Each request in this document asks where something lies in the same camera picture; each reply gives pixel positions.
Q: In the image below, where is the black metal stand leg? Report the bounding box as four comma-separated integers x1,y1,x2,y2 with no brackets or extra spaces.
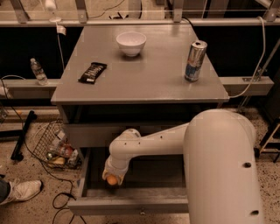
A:
10,110,37,161

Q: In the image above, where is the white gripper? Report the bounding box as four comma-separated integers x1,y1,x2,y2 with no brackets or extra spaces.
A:
102,157,129,186

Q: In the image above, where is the silver blue drink can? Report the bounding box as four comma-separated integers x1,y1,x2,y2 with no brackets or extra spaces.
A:
185,40,207,82

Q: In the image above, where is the grey wooden drawer cabinet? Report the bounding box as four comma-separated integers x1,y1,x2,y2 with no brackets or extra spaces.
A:
51,24,230,154

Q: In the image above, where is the white ceramic bowl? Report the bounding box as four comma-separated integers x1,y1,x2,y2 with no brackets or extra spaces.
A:
116,31,146,57

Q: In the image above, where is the clear plastic water bottle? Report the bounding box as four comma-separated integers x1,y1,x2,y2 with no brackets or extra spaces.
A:
30,58,48,86

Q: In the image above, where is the wire basket with items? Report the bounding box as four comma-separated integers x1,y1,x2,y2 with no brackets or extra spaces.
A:
33,120,81,169

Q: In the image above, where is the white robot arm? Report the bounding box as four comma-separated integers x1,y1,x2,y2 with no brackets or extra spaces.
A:
102,109,265,224

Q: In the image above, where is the white hanging cable with tag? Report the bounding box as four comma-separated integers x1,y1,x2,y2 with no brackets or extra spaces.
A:
44,0,67,72

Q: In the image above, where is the white sneaker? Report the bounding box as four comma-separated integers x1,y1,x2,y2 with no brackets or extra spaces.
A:
0,178,43,205

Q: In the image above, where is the white cable right side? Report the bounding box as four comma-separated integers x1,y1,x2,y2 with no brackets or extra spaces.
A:
227,16,267,100

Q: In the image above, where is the black snack bar wrapper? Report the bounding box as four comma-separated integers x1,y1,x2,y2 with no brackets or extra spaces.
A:
78,62,107,84

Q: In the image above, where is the open grey lower drawer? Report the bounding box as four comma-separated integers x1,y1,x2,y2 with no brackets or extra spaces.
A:
67,147,188,215

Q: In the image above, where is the black cable on floor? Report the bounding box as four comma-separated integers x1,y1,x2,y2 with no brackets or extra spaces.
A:
0,74,88,224

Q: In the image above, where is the orange fruit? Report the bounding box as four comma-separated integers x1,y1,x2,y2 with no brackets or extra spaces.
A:
107,175,118,186

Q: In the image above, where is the black wheeled cart frame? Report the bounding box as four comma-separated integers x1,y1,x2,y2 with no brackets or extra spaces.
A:
254,118,280,163

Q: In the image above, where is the closed grey upper drawer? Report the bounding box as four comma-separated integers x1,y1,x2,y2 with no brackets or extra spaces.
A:
63,123,186,148

